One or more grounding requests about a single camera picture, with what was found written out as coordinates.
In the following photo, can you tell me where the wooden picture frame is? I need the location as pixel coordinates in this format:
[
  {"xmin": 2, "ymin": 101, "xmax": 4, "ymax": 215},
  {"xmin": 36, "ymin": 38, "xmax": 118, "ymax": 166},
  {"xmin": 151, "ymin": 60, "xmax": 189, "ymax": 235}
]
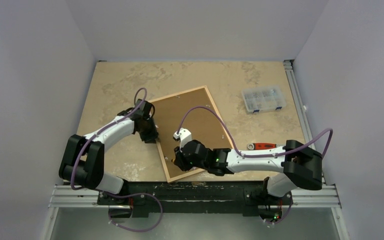
[{"xmin": 150, "ymin": 86, "xmax": 233, "ymax": 183}]

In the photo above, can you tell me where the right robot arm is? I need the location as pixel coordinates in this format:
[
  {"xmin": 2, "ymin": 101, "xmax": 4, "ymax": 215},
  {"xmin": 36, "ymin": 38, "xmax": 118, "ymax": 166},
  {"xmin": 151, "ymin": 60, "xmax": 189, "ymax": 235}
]
[{"xmin": 172, "ymin": 140, "xmax": 323, "ymax": 204}]

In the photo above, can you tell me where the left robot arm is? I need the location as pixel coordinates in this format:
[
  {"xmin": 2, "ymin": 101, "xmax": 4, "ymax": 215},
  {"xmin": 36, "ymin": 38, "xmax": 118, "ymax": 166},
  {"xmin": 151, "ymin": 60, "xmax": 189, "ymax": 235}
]
[{"xmin": 58, "ymin": 99, "xmax": 159, "ymax": 205}]

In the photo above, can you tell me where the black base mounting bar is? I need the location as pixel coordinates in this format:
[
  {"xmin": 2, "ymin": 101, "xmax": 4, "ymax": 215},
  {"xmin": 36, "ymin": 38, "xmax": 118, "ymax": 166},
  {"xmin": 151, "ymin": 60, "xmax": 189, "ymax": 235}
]
[{"xmin": 97, "ymin": 180, "xmax": 293, "ymax": 222}]

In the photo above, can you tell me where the clear plastic screw box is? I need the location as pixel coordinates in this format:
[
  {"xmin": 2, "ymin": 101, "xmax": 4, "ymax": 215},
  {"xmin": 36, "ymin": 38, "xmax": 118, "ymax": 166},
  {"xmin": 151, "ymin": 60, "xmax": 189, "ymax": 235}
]
[{"xmin": 241, "ymin": 85, "xmax": 287, "ymax": 114}]

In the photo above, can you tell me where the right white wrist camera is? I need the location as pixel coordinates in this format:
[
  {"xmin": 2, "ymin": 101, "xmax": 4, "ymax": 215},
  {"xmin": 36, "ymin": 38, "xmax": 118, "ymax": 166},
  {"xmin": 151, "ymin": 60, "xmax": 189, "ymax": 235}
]
[{"xmin": 173, "ymin": 127, "xmax": 192, "ymax": 143}]

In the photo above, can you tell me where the red handled adjustable wrench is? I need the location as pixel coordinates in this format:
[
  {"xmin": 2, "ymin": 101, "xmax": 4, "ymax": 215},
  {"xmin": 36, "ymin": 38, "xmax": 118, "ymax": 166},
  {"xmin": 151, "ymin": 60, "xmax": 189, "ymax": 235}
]
[{"xmin": 247, "ymin": 142, "xmax": 283, "ymax": 151}]

